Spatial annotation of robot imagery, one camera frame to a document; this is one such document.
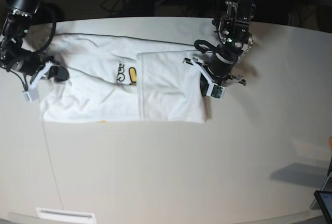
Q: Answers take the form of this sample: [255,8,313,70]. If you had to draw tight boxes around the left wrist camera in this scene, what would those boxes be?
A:
[21,89,39,103]

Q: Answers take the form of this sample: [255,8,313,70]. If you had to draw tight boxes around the black tablet screen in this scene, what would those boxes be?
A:
[314,190,331,224]

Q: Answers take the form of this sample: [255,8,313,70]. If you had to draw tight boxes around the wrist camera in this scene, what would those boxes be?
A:
[206,84,226,100]
[21,89,39,103]

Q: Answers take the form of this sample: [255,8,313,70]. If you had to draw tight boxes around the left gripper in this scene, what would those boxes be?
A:
[184,53,246,87]

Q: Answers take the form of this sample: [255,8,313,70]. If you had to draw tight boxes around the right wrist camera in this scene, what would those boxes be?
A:
[206,84,226,100]

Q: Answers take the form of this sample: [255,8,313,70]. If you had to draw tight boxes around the white paper label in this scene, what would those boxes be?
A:
[36,207,96,223]

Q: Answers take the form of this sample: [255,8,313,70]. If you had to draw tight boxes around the white printed T-shirt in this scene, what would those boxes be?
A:
[40,34,206,123]

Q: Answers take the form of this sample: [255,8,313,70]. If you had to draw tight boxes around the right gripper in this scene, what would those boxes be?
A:
[7,52,54,92]

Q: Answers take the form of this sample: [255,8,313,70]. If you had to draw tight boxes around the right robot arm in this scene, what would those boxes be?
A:
[1,0,119,100]

